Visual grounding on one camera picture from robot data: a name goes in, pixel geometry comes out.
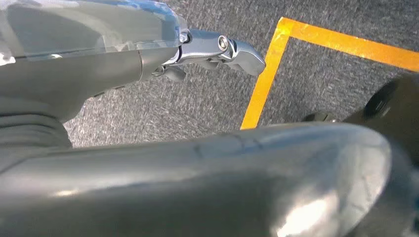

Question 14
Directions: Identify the yellow floor tape square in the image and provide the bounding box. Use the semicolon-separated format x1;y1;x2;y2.
240;17;419;130

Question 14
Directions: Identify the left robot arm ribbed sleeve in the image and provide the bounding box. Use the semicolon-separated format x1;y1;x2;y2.
0;96;73;174

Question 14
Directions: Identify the black robot leg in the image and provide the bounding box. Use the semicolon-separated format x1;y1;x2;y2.
302;72;419;237

